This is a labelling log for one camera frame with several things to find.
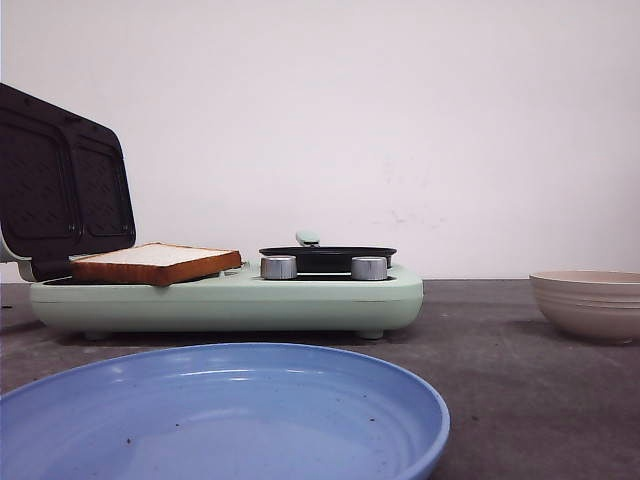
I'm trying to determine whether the bread slice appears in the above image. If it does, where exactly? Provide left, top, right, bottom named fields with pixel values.
left=71, top=243, right=242, bottom=286

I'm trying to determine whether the mint green sandwich maker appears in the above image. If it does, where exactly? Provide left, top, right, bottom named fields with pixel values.
left=1, top=85, right=423, bottom=339

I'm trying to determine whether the beige ribbed bowl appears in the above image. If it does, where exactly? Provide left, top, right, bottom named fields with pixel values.
left=529, top=270, right=639, bottom=343

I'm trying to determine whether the black frying pan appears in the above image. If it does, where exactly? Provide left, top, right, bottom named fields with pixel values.
left=259, top=230, right=397, bottom=274

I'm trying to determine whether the right silver knob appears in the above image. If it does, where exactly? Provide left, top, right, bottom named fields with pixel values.
left=351, top=256, right=388, bottom=281

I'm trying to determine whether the silver knob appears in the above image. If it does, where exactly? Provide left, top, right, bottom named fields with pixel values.
left=351, top=256, right=388, bottom=281
left=260, top=255, right=297, bottom=280

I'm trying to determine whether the left silver knob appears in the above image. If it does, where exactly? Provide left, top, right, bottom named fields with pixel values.
left=260, top=255, right=297, bottom=280

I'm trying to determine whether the blue plastic plate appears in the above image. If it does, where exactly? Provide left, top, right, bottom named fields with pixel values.
left=1, top=343, right=450, bottom=479

